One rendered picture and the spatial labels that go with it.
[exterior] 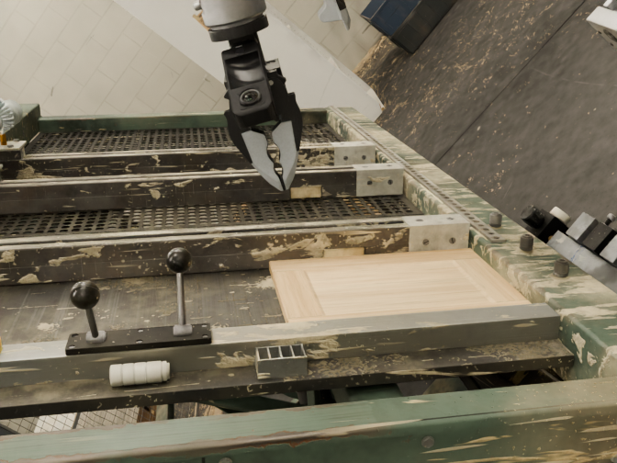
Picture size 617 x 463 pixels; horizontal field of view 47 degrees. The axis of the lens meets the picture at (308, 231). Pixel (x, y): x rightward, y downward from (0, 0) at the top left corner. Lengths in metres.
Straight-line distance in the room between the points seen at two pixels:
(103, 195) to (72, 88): 5.00
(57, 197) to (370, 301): 0.90
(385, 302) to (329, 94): 4.06
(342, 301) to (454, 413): 0.40
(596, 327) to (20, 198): 1.31
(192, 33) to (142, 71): 1.61
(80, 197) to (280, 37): 3.43
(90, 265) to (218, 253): 0.24
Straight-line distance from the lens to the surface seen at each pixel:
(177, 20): 5.09
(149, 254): 1.37
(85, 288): 0.96
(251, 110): 0.78
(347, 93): 5.21
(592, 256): 1.47
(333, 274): 1.32
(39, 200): 1.84
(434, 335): 1.09
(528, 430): 0.91
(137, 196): 1.80
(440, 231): 1.44
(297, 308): 1.18
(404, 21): 5.53
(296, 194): 1.82
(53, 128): 2.87
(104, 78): 6.70
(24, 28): 6.77
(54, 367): 1.06
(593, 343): 1.10
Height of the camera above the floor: 1.63
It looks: 19 degrees down
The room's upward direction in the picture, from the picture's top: 55 degrees counter-clockwise
